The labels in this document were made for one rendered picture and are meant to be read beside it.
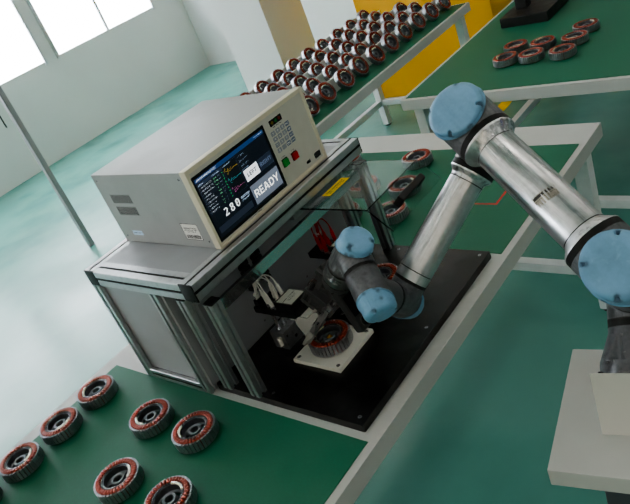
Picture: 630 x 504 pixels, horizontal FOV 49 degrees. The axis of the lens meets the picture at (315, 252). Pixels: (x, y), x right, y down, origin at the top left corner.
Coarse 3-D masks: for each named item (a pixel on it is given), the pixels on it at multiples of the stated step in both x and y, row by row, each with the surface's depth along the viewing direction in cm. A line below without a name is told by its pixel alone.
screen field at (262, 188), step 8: (272, 168) 168; (264, 176) 166; (272, 176) 168; (280, 176) 170; (256, 184) 164; (264, 184) 166; (272, 184) 168; (280, 184) 170; (256, 192) 164; (264, 192) 166; (256, 200) 164
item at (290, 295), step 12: (288, 288) 171; (276, 300) 169; (288, 300) 166; (300, 300) 166; (264, 312) 172; (276, 312) 169; (288, 312) 166; (300, 312) 166; (312, 312) 166; (276, 324) 174
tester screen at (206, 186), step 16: (256, 144) 163; (224, 160) 156; (240, 160) 160; (256, 160) 164; (208, 176) 153; (224, 176) 157; (240, 176) 160; (256, 176) 164; (208, 192) 153; (224, 192) 157; (240, 192) 160; (272, 192) 168; (208, 208) 154; (240, 208) 161; (256, 208) 165
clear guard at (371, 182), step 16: (384, 160) 180; (400, 160) 177; (416, 160) 174; (336, 176) 183; (352, 176) 179; (368, 176) 175; (384, 176) 172; (400, 176) 169; (432, 176) 172; (320, 192) 178; (336, 192) 174; (352, 192) 171; (368, 192) 167; (384, 192) 164; (400, 192) 166; (416, 192) 168; (304, 208) 173; (320, 208) 169; (336, 208) 166; (352, 208) 163; (368, 208) 160; (384, 208) 162; (400, 208) 163; (384, 224) 159
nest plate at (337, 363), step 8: (352, 328) 172; (368, 328) 169; (360, 336) 168; (368, 336) 167; (352, 344) 166; (360, 344) 165; (304, 352) 170; (344, 352) 165; (352, 352) 163; (296, 360) 169; (304, 360) 168; (312, 360) 166; (320, 360) 165; (328, 360) 164; (336, 360) 163; (344, 360) 162; (328, 368) 162; (336, 368) 160; (344, 368) 161
